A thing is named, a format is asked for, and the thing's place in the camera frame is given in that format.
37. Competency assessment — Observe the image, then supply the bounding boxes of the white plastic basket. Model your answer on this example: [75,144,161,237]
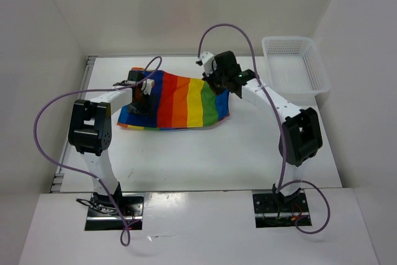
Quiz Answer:
[262,36,331,102]

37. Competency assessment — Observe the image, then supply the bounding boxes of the rainbow striped shorts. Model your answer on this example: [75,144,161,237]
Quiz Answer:
[117,70,230,130]

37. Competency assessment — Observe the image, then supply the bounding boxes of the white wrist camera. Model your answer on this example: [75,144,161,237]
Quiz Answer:
[196,51,217,77]
[140,79,155,96]

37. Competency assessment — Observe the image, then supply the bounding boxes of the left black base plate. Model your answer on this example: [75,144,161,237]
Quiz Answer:
[76,192,145,231]

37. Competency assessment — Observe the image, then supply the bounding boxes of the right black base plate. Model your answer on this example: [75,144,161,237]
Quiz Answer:
[252,191,312,228]

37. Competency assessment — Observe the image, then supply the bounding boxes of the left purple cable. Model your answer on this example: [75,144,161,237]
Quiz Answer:
[33,56,164,246]

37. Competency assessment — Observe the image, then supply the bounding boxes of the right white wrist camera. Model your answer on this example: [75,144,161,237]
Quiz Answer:
[196,51,217,77]

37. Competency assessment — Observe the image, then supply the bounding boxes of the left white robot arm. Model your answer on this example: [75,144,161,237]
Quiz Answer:
[68,70,156,215]

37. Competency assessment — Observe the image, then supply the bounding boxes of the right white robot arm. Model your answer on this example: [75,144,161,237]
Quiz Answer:
[196,51,323,211]

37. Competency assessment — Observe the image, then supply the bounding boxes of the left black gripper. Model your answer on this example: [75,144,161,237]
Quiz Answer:
[125,92,156,119]

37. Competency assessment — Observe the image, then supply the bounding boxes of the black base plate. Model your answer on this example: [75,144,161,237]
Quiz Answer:
[76,192,145,231]
[252,191,312,228]

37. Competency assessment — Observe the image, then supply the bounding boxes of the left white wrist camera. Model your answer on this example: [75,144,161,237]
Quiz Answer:
[140,79,155,96]

